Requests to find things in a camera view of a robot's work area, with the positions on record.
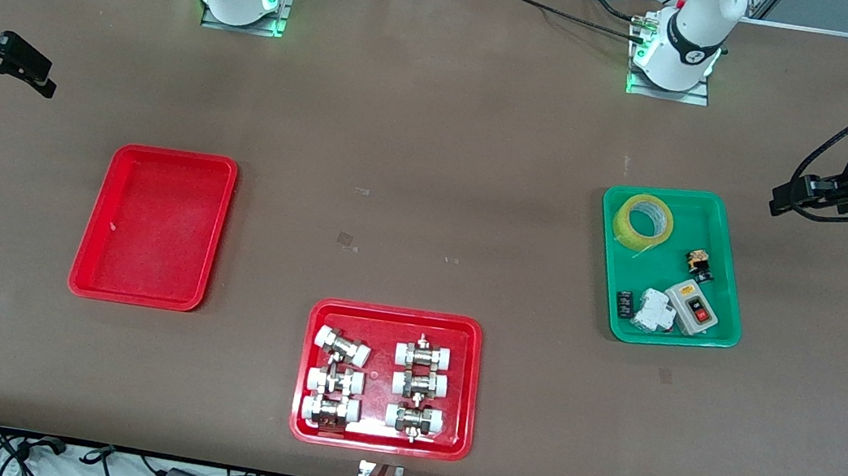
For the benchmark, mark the yellow tape roll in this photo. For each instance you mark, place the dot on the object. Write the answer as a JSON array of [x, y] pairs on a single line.
[[622, 225]]

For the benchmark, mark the green plastic tray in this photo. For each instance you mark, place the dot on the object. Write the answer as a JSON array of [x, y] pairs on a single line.
[[654, 293]]

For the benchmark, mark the empty red plastic tray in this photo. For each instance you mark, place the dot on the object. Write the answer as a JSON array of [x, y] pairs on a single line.
[[150, 235]]

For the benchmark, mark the red tray with fittings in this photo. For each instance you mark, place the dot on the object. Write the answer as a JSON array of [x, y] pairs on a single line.
[[465, 391]]

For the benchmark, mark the small black yellow transformer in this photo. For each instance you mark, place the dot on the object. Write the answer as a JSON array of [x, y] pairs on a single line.
[[699, 264]]

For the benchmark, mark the white circuit breaker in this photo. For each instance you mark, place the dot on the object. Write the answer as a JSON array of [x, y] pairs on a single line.
[[653, 311]]

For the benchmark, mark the small black terminal block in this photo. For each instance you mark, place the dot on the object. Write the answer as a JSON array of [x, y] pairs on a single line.
[[625, 305]]

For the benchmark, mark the metal fitting with white caps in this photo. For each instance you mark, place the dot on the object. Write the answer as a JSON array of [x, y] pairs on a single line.
[[423, 354], [342, 346], [415, 419], [419, 386], [334, 380], [330, 411]]

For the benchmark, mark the grey switch box red button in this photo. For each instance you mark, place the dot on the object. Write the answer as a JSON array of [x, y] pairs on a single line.
[[688, 299]]

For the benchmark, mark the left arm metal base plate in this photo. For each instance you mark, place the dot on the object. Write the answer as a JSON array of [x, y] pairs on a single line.
[[668, 94]]

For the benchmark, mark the small silver bracket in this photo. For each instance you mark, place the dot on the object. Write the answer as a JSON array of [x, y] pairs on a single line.
[[364, 472]]

